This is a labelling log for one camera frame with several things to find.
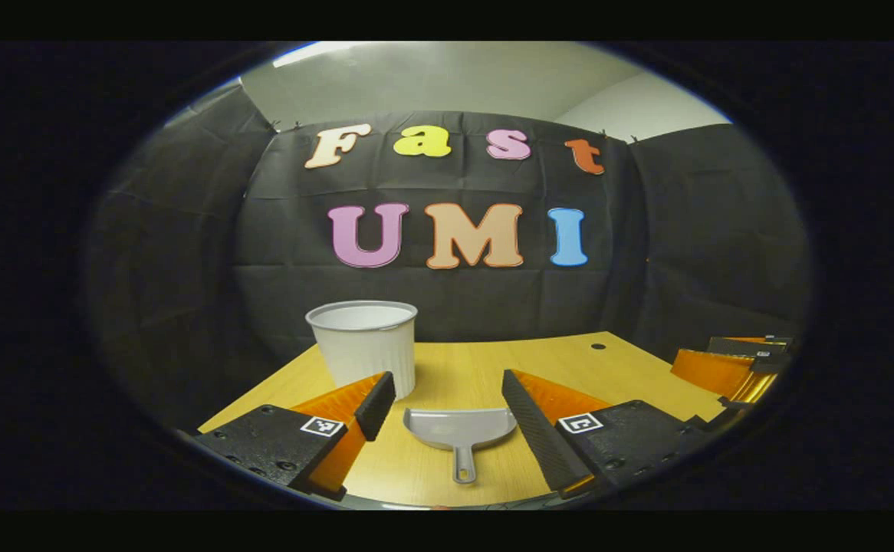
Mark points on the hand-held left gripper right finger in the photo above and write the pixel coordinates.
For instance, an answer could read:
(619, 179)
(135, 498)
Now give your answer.
(539, 437)

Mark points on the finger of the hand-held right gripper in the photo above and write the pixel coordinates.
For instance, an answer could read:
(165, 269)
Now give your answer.
(754, 387)
(708, 368)

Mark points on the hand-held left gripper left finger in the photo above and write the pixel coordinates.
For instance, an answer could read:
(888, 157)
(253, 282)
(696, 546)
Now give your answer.
(376, 406)

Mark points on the white ribbed garbage bin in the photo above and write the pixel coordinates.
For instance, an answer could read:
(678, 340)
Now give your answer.
(363, 345)

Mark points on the grey plastic dustpan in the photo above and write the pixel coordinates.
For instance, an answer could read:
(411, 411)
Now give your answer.
(458, 425)

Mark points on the wooden desktop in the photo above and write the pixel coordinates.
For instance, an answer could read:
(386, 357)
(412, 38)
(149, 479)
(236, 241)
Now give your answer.
(478, 368)

